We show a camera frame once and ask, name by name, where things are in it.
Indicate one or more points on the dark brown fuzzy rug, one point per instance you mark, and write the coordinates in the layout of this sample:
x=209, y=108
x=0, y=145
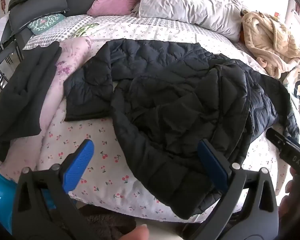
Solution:
x=102, y=222

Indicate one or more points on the turquoise plastic stool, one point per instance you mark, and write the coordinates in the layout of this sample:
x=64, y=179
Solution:
x=0, y=195

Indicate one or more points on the white printed cloth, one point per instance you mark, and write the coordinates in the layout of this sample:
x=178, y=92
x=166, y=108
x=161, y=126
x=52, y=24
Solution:
x=298, y=80

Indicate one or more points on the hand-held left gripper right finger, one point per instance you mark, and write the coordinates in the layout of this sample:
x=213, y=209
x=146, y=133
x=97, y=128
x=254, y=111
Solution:
x=212, y=165

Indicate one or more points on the black pants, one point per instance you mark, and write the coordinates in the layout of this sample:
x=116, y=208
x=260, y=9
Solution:
x=22, y=100

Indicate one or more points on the grey checked sheet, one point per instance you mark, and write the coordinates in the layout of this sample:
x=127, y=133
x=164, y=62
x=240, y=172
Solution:
x=52, y=37

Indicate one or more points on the beige fleece blanket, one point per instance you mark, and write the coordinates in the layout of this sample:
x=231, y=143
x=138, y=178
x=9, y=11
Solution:
x=265, y=37

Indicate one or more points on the black quilted jacket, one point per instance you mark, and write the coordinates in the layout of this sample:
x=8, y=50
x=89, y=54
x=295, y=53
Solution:
x=165, y=105

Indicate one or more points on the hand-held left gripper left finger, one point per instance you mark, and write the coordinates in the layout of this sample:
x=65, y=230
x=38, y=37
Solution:
x=80, y=165

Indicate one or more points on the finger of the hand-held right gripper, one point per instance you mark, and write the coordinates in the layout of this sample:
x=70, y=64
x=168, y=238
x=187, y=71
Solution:
x=276, y=137

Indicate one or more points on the person's left hand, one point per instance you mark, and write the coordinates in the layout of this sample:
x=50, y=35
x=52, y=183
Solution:
x=132, y=233

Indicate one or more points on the green printed cloth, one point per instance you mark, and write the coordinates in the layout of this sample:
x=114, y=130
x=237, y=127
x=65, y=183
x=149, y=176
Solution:
x=86, y=28

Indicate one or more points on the teal patterned cushion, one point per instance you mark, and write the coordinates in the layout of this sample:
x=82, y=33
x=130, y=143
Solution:
x=45, y=23

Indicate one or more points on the person's right hand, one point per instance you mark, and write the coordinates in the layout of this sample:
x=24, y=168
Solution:
x=286, y=205

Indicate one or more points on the large white pillow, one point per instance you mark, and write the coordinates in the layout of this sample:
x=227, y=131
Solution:
x=190, y=2

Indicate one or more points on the red wall decoration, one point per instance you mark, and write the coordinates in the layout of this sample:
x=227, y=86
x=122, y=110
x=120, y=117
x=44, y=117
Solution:
x=3, y=2

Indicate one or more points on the cherry print bedsheet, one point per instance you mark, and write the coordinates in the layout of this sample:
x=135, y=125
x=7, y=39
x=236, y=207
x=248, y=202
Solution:
x=102, y=140

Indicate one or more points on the dark metal chair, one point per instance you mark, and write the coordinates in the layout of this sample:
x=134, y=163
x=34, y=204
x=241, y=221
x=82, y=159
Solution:
x=5, y=46

